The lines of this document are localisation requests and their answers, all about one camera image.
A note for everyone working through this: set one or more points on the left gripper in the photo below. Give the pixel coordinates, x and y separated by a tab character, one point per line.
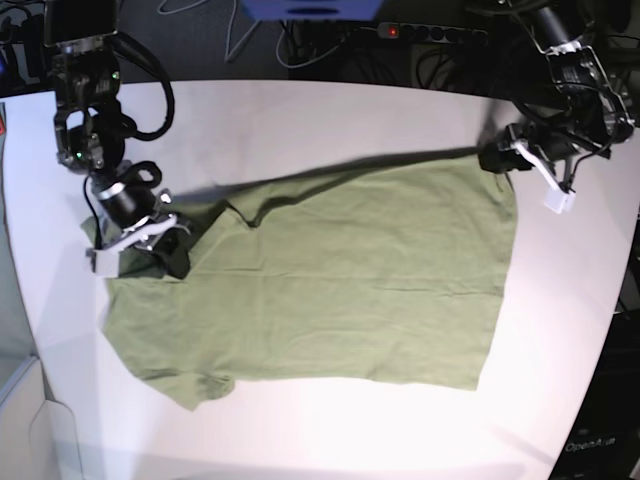
527	146

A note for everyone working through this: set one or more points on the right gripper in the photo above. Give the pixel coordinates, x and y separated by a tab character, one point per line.
143	222

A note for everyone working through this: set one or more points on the green T-shirt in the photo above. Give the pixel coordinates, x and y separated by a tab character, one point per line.
392	273

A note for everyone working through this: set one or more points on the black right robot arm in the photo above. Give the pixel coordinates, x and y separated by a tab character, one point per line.
91	130

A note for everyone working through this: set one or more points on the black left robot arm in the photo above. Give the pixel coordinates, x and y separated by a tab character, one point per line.
548	66

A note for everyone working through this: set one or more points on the black power strip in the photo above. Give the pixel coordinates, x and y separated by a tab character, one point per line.
411	33

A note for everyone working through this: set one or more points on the blue box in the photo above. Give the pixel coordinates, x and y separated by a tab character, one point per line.
275	10

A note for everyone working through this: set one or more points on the black OpenArm case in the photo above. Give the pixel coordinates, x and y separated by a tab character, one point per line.
604	440

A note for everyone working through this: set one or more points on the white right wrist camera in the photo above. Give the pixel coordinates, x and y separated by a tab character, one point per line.
104	263

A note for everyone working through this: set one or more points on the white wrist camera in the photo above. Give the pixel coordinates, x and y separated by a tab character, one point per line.
559	201
104	263

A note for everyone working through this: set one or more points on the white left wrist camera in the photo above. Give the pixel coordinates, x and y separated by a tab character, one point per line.
559	201

